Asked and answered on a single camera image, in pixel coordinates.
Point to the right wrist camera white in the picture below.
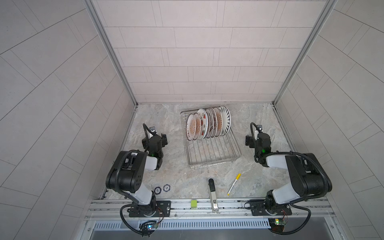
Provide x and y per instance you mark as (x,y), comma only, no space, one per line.
(259,128)

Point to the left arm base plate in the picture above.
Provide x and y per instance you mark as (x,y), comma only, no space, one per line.
(158,209)

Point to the green small block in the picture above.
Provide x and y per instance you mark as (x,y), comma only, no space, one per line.
(194,204)

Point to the yellow white marker pen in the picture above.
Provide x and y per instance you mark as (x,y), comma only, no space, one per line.
(233,184)

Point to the metal wire dish rack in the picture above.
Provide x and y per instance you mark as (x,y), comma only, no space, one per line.
(209,152)

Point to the left green circuit board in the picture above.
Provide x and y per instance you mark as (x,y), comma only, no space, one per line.
(149,226)

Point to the orange sunburst plate rear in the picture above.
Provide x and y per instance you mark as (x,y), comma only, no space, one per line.
(219,121)

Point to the watermelon pattern white plate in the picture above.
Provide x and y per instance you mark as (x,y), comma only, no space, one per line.
(204,125)

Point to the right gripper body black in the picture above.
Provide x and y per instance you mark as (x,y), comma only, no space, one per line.
(249,140)

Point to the blue striped white plate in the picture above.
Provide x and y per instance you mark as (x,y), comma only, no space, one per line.
(226,120)

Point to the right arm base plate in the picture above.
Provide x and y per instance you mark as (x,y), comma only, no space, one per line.
(258,208)

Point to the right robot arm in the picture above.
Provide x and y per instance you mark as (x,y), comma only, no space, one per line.
(308,179)

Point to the black silver handheld tool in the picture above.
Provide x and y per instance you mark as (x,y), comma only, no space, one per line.
(213,196)

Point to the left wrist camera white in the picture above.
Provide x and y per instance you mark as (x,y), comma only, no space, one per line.
(153,130)

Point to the aluminium front rail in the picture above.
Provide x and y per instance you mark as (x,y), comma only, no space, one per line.
(233,208)

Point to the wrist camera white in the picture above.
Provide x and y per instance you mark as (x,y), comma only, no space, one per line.
(153,130)
(259,128)

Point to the orange sunburst plate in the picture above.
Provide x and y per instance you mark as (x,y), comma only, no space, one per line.
(198,126)
(215,123)
(219,121)
(191,127)

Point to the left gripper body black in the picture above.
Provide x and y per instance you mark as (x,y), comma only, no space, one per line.
(162,139)

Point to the green circuit board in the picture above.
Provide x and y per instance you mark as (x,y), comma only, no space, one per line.
(149,226)
(277,225)

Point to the orange sunburst plate front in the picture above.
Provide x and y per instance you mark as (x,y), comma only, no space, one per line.
(191,127)

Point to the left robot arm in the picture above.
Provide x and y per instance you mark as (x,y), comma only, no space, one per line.
(127,173)

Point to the red text white plate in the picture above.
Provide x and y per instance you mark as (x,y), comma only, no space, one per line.
(211,122)

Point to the perforated vent strip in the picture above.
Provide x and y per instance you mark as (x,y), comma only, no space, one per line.
(202,224)

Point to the right green circuit board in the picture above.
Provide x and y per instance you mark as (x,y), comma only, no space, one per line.
(277,225)

